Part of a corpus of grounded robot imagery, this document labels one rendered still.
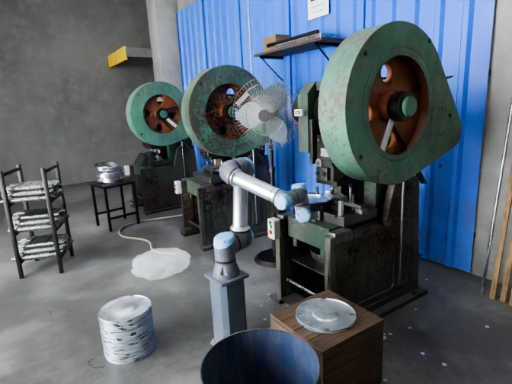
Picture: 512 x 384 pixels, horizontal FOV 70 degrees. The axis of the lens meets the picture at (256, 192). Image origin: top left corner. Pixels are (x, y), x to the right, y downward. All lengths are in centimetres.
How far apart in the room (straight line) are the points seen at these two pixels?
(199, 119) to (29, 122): 538
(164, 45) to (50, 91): 250
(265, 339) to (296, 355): 14
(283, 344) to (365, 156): 95
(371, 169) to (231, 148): 179
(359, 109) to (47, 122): 711
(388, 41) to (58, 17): 725
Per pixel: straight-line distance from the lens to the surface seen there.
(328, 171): 231
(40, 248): 380
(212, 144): 336
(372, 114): 203
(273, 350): 164
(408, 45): 214
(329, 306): 198
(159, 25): 722
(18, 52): 836
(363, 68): 186
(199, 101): 331
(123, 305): 238
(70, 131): 834
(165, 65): 713
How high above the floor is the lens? 136
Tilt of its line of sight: 13 degrees down
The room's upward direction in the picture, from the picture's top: 3 degrees counter-clockwise
